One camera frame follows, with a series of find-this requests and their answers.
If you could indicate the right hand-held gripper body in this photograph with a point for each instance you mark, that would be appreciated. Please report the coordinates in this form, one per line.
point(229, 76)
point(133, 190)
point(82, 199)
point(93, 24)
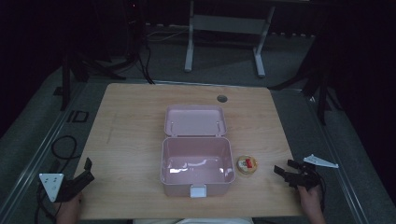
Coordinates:
point(306, 177)

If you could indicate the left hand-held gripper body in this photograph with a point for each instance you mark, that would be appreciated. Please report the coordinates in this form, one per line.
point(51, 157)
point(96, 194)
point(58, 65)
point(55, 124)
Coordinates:
point(67, 186)

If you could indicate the pink plastic storage box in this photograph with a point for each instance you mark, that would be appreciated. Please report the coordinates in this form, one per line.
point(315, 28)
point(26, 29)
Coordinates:
point(196, 161)

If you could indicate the person's right hand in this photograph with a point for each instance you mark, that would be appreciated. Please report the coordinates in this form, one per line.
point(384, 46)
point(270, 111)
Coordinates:
point(309, 197)

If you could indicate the person's left hand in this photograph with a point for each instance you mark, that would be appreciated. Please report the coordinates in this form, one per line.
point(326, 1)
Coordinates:
point(70, 207)

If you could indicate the black tripod stand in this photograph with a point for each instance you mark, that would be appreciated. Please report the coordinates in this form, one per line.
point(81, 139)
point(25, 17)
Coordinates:
point(320, 84)
point(81, 71)

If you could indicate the grey round table grommet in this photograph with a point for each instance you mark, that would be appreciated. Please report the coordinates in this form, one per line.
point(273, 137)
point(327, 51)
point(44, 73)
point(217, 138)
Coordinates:
point(222, 99)

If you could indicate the person's white shirt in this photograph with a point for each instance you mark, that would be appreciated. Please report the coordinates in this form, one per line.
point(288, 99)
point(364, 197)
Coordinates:
point(193, 221)

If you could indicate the white metal table frame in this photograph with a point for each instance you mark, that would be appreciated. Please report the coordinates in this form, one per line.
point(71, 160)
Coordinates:
point(225, 25)

